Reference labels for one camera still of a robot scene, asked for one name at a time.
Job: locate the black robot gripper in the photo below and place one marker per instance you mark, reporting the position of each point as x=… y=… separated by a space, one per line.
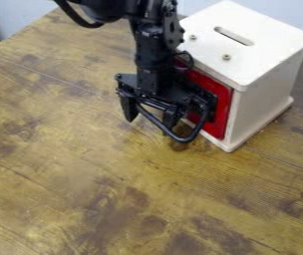
x=155 y=86

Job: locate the red wooden drawer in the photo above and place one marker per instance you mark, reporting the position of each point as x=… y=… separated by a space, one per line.
x=205 y=114

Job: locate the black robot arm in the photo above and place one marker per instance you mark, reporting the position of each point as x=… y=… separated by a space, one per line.
x=152 y=19

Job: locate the white wooden cabinet box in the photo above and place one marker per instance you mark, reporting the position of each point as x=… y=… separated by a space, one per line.
x=247 y=58

